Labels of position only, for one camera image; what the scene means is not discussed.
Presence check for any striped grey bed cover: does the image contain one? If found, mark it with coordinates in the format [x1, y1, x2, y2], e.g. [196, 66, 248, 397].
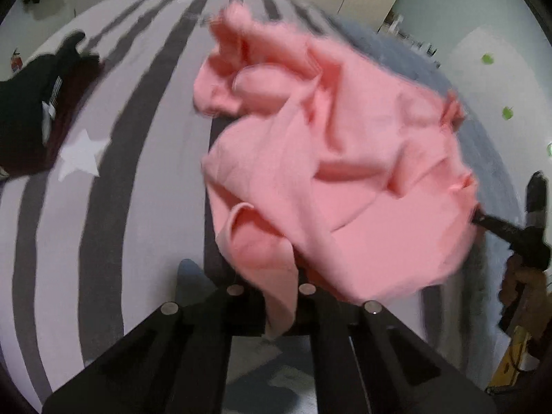
[1, 0, 508, 413]

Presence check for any person's right hand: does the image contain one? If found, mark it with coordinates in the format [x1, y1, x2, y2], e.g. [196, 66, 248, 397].
[499, 254, 551, 340]

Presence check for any red fire extinguisher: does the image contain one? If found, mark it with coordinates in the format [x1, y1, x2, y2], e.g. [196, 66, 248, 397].
[10, 49, 23, 74]

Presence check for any pink shirt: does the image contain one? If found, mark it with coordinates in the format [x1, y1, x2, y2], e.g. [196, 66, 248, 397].
[194, 2, 477, 336]

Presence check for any black folded clothes pile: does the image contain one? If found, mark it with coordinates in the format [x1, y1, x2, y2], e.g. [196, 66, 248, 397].
[0, 30, 102, 180]

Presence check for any bedside table with items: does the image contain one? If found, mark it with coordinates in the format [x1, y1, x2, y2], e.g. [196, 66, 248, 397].
[378, 10, 441, 68]

